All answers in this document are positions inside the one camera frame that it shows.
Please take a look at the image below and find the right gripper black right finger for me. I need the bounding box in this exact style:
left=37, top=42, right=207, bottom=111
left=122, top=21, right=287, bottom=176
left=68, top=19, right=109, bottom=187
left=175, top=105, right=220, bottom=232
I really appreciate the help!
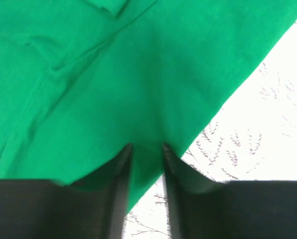
left=163, top=144, right=297, bottom=239

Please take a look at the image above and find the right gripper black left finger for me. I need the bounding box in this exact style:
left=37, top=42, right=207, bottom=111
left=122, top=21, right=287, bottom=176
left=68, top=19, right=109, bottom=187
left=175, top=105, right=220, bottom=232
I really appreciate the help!
left=0, top=143, right=133, bottom=239

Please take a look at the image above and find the floral patterned table mat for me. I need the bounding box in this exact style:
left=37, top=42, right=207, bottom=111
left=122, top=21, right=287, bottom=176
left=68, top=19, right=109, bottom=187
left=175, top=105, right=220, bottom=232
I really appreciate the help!
left=123, top=9, right=297, bottom=239

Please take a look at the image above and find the green t shirt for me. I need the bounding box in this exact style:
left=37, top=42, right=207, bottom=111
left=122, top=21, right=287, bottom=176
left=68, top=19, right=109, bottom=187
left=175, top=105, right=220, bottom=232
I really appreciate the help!
left=0, top=0, right=297, bottom=209

